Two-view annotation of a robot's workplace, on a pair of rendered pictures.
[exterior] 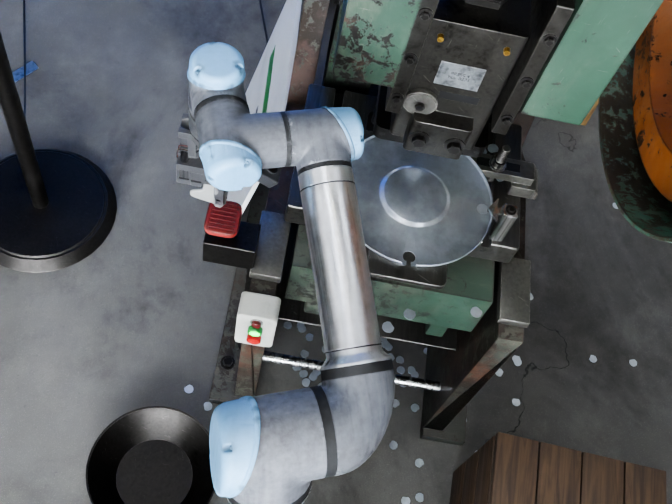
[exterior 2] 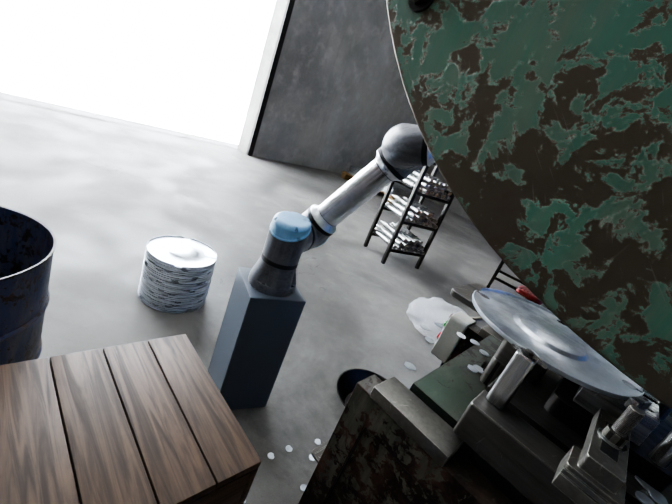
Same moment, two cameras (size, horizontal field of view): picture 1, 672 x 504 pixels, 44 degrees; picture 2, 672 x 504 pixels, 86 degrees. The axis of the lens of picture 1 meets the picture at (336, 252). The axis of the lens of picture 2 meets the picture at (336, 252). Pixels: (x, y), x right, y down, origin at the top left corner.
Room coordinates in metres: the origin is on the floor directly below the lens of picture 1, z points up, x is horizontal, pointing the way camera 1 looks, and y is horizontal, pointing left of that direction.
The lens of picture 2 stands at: (1.01, -0.82, 1.00)
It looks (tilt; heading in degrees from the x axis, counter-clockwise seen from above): 20 degrees down; 135
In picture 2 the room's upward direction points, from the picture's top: 22 degrees clockwise
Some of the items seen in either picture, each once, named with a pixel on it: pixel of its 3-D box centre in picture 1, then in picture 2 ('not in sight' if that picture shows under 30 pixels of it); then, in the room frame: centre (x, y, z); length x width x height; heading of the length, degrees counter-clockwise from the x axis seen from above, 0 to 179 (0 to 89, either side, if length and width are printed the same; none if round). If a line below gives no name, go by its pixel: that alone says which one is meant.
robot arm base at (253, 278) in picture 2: not in sight; (276, 270); (0.18, -0.21, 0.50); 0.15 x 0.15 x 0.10
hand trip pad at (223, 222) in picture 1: (222, 226); (524, 303); (0.72, 0.21, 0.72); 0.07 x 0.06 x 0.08; 8
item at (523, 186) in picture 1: (502, 164); (611, 442); (1.02, -0.26, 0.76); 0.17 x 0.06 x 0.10; 98
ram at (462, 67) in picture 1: (456, 66); not in sight; (0.95, -0.09, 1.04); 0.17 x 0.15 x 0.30; 8
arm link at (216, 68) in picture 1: (216, 86); not in sight; (0.72, 0.23, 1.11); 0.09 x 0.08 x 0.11; 28
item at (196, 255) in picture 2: not in sight; (183, 251); (-0.43, -0.27, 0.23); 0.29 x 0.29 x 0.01
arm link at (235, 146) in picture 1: (240, 143); not in sight; (0.64, 0.17, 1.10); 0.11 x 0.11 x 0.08; 28
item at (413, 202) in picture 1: (415, 195); (550, 334); (0.87, -0.11, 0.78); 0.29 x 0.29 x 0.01
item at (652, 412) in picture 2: not in sight; (617, 394); (0.99, -0.09, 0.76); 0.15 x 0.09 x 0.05; 98
